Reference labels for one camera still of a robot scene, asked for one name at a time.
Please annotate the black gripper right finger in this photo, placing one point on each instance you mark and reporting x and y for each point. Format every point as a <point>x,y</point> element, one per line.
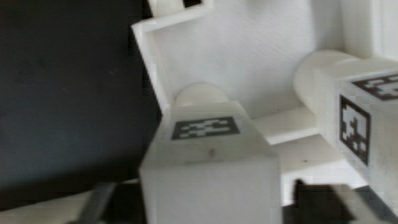
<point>331,204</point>

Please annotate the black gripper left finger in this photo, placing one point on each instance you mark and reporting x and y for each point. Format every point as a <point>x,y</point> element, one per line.
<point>114,206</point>

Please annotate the white chair leg block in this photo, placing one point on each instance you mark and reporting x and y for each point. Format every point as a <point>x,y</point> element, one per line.
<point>210,174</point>

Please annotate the white tagged chair leg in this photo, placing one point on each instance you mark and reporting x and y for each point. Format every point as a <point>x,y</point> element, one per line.
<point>347,89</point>

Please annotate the white chair seat plate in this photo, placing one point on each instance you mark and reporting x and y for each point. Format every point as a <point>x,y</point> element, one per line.
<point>233,43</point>

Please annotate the white fence front wall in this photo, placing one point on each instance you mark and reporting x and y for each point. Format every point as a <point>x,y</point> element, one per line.
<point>52,212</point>

